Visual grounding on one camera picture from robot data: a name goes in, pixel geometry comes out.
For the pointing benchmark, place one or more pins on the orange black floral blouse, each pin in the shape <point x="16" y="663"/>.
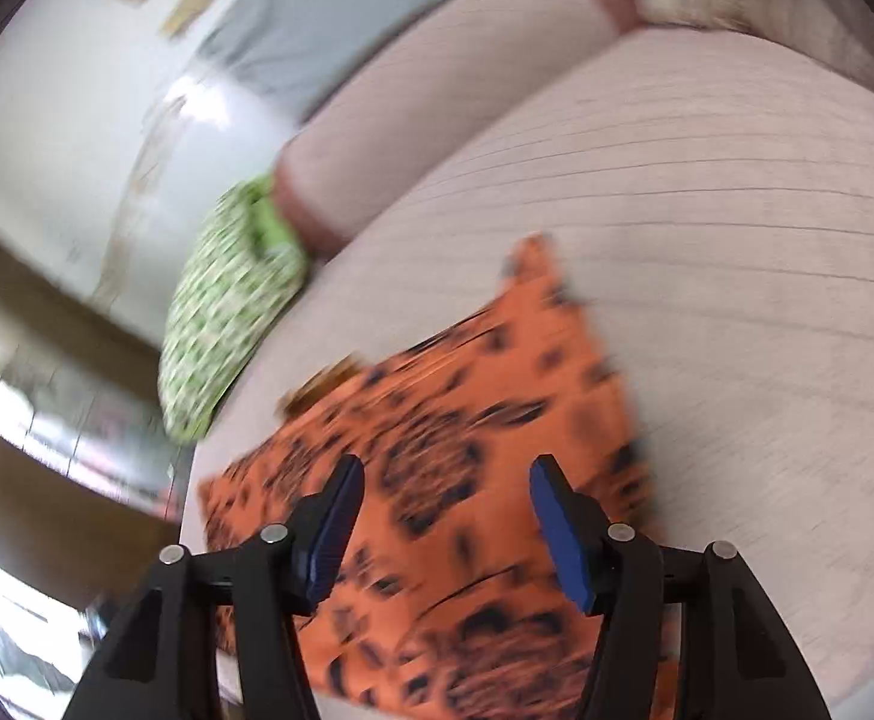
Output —
<point x="447" y="604"/>

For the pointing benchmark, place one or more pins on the green white patterned pillow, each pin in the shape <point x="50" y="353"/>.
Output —
<point x="246" y="267"/>

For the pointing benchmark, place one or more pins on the stained glass door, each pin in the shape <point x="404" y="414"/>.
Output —
<point x="89" y="488"/>

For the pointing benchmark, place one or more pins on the pink quilted bolster cushion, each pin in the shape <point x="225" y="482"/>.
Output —
<point x="442" y="81"/>

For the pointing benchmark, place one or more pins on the grey pillow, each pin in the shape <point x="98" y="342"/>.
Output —
<point x="294" y="54"/>

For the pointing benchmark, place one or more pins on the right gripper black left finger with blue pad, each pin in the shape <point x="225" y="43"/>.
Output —
<point x="158" y="657"/>

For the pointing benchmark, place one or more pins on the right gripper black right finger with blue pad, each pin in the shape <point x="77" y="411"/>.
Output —
<point x="736" y="658"/>

